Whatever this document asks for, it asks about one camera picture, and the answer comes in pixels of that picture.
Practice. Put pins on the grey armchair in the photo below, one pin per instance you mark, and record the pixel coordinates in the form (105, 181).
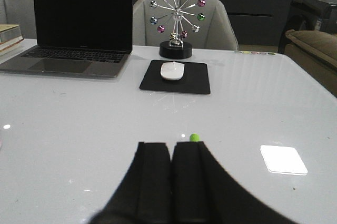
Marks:
(205, 21)
(20, 12)

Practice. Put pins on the green highlighter pen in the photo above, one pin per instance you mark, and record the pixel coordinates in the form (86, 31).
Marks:
(194, 137)

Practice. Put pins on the ferris wheel desk ornament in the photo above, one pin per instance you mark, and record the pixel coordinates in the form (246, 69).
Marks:
(176, 47)

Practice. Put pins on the grey open laptop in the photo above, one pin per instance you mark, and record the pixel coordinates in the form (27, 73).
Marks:
(89, 38)

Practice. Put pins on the white computer mouse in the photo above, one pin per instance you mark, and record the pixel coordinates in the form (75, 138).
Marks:
(172, 71)

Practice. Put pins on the middle book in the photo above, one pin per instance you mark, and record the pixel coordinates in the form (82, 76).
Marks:
(10, 43)

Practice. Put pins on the black mouse pad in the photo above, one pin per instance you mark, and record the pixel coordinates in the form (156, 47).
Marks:
(194, 81)

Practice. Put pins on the bottom book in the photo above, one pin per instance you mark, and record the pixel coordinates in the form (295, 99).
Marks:
(9, 49)

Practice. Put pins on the grey armchair left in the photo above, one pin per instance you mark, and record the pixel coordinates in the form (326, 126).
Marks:
(20, 12)

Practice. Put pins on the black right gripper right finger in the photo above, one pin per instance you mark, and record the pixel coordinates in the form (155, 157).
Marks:
(203, 192)

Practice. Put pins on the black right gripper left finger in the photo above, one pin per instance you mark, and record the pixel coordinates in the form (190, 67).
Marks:
(144, 194)

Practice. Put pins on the grey armchair right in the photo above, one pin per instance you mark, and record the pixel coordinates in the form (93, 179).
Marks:
(205, 21)

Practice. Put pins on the top yellow book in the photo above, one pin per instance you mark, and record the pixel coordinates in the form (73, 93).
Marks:
(9, 31)

